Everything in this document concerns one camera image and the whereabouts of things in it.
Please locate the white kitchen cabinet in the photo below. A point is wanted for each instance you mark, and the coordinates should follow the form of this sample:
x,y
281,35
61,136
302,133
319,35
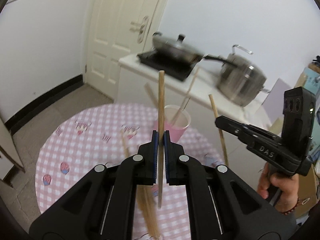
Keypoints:
x,y
202,137

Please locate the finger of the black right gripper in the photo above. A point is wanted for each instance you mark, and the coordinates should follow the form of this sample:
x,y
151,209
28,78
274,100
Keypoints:
x,y
244,132

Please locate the stainless steel steamer pot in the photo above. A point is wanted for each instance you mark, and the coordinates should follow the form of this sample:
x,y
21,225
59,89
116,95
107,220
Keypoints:
x,y
240,80

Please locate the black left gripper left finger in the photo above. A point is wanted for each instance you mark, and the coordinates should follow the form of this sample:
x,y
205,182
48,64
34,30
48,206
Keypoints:
x,y
101,204

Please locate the black induction cooktop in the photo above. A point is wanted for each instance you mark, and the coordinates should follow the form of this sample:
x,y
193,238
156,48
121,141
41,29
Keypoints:
x,y
177,69

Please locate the white door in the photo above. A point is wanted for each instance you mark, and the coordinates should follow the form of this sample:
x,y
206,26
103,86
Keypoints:
x,y
118,28

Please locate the pink cup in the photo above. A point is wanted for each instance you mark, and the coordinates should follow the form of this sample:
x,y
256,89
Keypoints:
x,y
181,124

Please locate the black wok with lid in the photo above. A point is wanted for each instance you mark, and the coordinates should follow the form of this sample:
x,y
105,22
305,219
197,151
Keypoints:
x,y
181,51

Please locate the wooden chopstick bundle piece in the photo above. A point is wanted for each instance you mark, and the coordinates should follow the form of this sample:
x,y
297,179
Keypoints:
x,y
146,204

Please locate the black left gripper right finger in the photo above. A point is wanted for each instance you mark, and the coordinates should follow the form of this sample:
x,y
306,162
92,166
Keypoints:
x,y
220,204

